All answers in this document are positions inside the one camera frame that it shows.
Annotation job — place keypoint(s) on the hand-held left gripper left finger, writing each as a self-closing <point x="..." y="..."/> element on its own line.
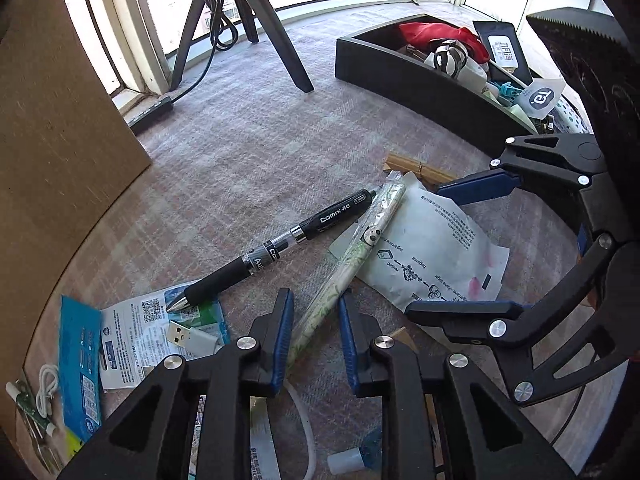
<point x="282" y="340"/>

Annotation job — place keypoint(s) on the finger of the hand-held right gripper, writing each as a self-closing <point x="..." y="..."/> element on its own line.
<point x="465" y="311"/>
<point x="475" y="187"/>

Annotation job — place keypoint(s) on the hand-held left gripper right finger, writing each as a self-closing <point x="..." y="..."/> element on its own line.
<point x="348" y="340"/>

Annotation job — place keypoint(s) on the white paper packet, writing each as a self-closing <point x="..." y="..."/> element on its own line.
<point x="450" y="240"/>

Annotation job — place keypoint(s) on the white green patterned pen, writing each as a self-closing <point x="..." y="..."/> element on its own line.
<point x="345" y="270"/>

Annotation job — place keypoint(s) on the black container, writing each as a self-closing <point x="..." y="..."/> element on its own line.
<point x="400" y="75"/>

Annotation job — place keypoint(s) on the green lip balm white cap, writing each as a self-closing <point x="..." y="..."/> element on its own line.
<point x="27" y="406"/>

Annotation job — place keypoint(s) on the white dotted packet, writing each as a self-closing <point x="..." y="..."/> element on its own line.
<point x="572" y="117"/>

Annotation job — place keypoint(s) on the wooden clothespin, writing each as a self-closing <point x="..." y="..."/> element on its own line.
<point x="401" y="335"/>
<point x="405" y="165"/>

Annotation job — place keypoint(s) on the white card dark logo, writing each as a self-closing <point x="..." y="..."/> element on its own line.
<point x="540" y="97"/>

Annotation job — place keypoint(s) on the green white wipe packet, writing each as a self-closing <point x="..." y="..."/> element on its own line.
<point x="210" y="317"/>

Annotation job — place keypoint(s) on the white usb stick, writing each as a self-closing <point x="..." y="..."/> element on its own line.
<point x="200" y="342"/>

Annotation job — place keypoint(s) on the pale green sachet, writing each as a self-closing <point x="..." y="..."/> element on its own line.
<point x="342" y="247"/>

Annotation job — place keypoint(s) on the teal plastic clip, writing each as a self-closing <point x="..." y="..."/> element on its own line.
<point x="507" y="92"/>

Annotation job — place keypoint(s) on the white printed strip packet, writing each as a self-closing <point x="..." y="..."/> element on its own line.
<point x="262" y="450"/>

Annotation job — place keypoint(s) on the small white blue bottle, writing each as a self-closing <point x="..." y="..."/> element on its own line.
<point x="345" y="460"/>

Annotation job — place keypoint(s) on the black gel pen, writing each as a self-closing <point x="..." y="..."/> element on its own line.
<point x="320" y="220"/>

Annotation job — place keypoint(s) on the black packet white label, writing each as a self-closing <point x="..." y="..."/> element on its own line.
<point x="502" y="47"/>

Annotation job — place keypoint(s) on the shiny metal clip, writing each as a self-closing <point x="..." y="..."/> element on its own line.
<point x="447" y="57"/>

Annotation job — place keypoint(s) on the packaged white USB adapter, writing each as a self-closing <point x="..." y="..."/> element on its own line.
<point x="130" y="340"/>

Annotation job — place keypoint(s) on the red cloth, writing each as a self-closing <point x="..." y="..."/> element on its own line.
<point x="440" y="32"/>

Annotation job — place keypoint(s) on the blue packet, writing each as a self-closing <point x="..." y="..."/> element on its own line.
<point x="80" y="360"/>

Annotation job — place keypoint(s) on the plaid blanket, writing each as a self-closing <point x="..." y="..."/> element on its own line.
<point x="250" y="135"/>

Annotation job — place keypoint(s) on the black tripod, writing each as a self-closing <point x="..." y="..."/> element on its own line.
<point x="280" y="30"/>

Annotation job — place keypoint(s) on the black power strip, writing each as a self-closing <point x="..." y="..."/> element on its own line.
<point x="150" y="115"/>

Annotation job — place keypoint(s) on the light wood cabinet panel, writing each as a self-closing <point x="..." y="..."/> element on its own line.
<point x="60" y="135"/>

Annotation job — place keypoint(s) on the white window frame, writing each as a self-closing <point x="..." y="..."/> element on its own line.
<point x="155" y="67"/>

